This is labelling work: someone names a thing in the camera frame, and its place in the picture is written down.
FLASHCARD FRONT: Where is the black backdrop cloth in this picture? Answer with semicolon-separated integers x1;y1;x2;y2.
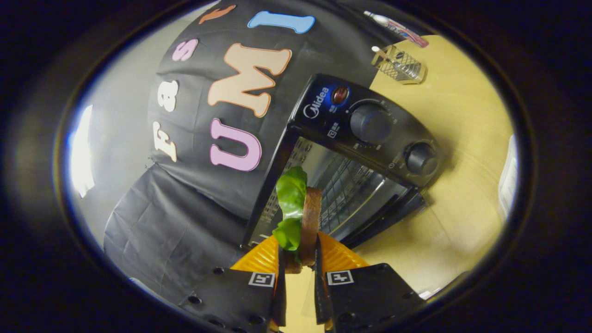
104;0;398;306

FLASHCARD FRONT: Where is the white sandwich holder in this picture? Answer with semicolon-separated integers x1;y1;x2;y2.
499;134;518;219

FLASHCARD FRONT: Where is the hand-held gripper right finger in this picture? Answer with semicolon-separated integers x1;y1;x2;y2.
314;231;426;331

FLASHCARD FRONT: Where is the clear wire mesh holder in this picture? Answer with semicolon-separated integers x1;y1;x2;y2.
371;45;427;85

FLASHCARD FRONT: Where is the black toaster oven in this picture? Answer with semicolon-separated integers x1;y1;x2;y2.
241;73;440;250

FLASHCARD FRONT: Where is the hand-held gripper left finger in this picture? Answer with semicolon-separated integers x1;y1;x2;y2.
178;235;287;333

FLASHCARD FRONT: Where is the white pink spray bottle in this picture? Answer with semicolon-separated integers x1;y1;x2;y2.
364;11;429;48

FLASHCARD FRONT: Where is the lettuce sandwich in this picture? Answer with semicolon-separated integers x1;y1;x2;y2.
272;166;323;273

